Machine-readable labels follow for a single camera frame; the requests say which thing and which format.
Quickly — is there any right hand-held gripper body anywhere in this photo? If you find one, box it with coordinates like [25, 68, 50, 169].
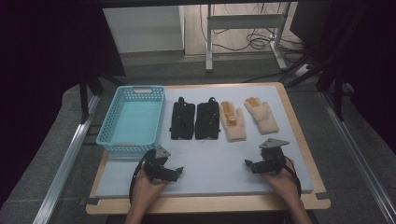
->
[251, 137, 290, 175]

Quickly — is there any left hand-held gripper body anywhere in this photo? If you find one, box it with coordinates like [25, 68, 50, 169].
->
[143, 144, 177, 184]

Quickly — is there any beige fleece glove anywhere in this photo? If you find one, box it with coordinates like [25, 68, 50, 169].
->
[243, 96, 280, 135]
[219, 100, 248, 143]

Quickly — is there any person's left hand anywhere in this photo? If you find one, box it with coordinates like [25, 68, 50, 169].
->
[134, 167, 170, 204]

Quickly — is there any person's right hand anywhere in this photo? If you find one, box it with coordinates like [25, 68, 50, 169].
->
[262, 167, 302, 204]

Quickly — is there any light blue plastic basket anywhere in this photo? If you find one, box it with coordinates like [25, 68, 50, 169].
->
[95, 85, 166, 154]

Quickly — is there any black glove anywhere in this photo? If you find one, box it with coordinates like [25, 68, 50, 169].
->
[194, 96, 221, 141]
[169, 96, 196, 141]

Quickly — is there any black metal stand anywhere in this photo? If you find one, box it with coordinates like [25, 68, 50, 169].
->
[317, 46, 354, 122]
[78, 70, 106, 124]

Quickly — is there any white power strip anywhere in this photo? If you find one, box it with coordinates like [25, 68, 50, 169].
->
[293, 63, 313, 77]

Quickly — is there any white board panel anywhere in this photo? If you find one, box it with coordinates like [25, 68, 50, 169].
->
[102, 5, 185, 54]

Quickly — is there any white metal stand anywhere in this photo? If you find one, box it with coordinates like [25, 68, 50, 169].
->
[205, 2, 290, 73]

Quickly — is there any dark curtain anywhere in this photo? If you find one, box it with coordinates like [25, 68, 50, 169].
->
[290, 0, 396, 154]
[0, 0, 127, 208]

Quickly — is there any black and red right gripper cable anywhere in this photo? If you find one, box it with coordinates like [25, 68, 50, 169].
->
[282, 156, 303, 198]

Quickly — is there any aluminium rail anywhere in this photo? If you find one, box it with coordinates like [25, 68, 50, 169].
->
[319, 91, 396, 224]
[32, 94, 101, 224]

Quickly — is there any black floor cable bundle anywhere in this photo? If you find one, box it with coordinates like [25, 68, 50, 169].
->
[199, 3, 307, 54]

